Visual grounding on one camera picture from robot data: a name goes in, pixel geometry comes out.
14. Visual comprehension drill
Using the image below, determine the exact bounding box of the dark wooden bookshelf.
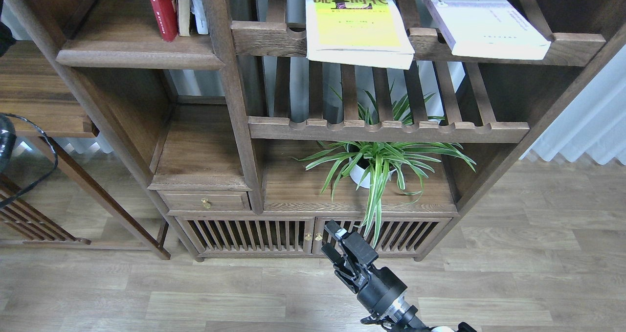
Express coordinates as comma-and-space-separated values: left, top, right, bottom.
5, 0, 625, 261

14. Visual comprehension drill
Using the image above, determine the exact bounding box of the white purple book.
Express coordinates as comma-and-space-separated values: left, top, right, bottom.
422, 0, 551, 60

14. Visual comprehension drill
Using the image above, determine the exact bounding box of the slatted cabinet door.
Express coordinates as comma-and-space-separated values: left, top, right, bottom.
178, 217, 314, 258
312, 217, 452, 258

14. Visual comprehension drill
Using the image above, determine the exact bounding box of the left slatted cabinet door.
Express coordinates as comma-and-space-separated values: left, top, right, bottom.
178, 217, 314, 258

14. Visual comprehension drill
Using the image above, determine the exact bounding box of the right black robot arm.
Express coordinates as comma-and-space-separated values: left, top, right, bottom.
322, 220, 452, 332

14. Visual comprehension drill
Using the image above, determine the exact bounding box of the brown upright book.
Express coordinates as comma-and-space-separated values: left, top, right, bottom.
177, 0, 191, 37

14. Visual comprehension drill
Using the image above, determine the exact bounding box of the small wooden drawer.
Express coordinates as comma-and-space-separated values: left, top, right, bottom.
158, 190, 250, 210

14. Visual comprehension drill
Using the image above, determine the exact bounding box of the white plant pot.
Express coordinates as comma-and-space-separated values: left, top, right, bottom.
349, 157, 377, 189

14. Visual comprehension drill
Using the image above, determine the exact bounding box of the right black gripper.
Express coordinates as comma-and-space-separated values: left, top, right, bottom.
321, 220, 408, 320

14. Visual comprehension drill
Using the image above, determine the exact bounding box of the right slatted cabinet door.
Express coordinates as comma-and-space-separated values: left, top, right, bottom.
312, 217, 452, 258

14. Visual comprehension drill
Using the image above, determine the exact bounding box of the white upright book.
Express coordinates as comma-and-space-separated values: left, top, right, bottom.
191, 0, 209, 34

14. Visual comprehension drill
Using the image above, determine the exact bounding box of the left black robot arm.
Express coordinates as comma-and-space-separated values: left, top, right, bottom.
0, 0, 17, 171

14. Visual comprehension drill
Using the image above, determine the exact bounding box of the red cover book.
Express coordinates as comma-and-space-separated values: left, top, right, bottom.
150, 0, 179, 42

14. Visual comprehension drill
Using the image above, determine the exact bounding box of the spider plant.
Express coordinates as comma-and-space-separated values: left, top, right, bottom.
293, 83, 477, 248

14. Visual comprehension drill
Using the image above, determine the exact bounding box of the white curtain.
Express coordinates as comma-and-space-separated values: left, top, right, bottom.
521, 47, 626, 165

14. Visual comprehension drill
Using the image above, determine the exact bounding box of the yellow cover book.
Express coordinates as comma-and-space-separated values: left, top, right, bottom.
305, 0, 415, 70

